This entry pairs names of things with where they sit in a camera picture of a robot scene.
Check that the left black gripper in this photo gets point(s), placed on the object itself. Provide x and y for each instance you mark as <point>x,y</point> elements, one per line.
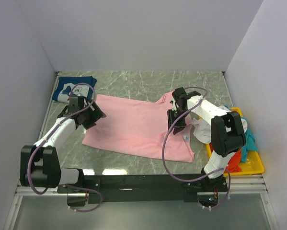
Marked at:
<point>96,114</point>

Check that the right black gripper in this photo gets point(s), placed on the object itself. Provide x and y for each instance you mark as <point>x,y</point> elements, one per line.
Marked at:
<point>178,126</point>

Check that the pink t shirt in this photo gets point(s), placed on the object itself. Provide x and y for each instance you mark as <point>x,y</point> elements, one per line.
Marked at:
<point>139,128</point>

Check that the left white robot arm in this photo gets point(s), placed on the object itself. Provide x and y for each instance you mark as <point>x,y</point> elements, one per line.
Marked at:
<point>39,166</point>

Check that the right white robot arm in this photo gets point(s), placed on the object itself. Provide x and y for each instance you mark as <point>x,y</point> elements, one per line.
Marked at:
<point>227,133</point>

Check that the folded blue printed t shirt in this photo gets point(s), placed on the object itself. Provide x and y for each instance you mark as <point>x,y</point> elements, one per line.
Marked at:
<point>66,84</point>

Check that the white t shirt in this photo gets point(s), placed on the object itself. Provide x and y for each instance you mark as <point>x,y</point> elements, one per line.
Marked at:
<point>202,130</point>

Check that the orange t shirt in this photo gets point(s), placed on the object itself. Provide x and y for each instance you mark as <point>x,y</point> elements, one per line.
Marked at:
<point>233,164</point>

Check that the teal t shirt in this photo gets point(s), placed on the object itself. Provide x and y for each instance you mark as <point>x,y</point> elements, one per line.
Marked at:
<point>250,140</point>

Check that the black base beam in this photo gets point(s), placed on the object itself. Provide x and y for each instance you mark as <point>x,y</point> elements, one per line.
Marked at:
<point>132,188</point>

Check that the yellow plastic tray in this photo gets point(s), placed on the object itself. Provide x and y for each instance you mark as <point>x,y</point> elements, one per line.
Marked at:
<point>253,165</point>

